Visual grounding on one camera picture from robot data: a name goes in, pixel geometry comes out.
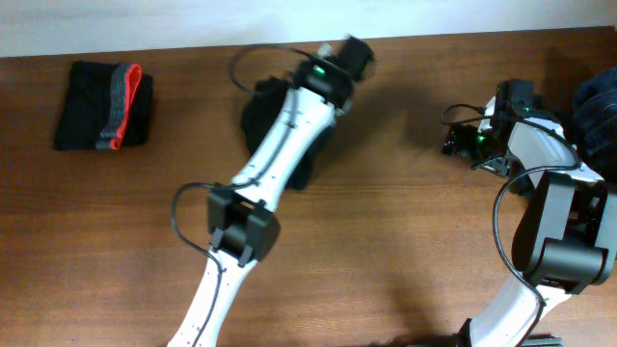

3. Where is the blue denim garment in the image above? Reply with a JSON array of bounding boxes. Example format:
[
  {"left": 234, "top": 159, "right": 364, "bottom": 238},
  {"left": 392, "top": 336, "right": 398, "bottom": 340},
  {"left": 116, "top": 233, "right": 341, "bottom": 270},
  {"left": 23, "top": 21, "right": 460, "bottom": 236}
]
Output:
[{"left": 573, "top": 67, "right": 616, "bottom": 163}]

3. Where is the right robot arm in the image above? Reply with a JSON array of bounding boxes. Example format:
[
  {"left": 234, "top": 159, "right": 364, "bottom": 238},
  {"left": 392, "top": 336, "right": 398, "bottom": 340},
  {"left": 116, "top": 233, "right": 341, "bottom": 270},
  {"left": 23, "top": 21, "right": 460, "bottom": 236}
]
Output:
[{"left": 441, "top": 79, "right": 616, "bottom": 346}]

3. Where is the black garment red band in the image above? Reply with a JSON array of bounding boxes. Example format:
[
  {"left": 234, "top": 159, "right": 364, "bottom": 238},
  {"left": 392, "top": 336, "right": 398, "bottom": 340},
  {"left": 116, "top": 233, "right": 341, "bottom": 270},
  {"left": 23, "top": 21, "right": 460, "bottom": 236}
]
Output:
[{"left": 54, "top": 61, "right": 153, "bottom": 150}]

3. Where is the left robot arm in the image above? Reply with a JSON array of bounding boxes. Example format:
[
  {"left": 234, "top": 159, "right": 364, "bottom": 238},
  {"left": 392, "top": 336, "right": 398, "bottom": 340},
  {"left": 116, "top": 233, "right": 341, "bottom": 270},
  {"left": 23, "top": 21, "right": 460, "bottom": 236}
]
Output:
[{"left": 169, "top": 36, "right": 375, "bottom": 346}]

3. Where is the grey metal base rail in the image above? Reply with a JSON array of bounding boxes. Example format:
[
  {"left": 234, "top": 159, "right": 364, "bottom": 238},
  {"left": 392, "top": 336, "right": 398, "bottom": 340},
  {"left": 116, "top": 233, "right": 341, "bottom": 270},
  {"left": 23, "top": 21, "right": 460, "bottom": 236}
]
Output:
[{"left": 522, "top": 336, "right": 563, "bottom": 347}]

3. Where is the black left camera cable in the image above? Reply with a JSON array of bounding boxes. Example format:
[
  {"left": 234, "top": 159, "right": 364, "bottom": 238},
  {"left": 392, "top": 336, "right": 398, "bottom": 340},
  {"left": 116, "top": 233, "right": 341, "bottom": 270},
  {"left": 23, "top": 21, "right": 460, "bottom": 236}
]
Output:
[{"left": 171, "top": 43, "right": 319, "bottom": 347}]

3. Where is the black t-shirt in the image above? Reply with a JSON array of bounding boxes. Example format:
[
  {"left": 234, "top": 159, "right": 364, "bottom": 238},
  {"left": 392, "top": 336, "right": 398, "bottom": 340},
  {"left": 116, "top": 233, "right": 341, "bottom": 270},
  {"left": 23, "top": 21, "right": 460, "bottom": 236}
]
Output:
[{"left": 240, "top": 77, "right": 334, "bottom": 190}]

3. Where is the black clothes pile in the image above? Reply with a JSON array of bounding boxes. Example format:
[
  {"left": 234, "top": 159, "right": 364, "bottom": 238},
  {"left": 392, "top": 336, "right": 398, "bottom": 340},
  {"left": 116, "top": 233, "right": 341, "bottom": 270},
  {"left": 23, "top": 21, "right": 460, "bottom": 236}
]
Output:
[{"left": 507, "top": 105, "right": 616, "bottom": 185}]

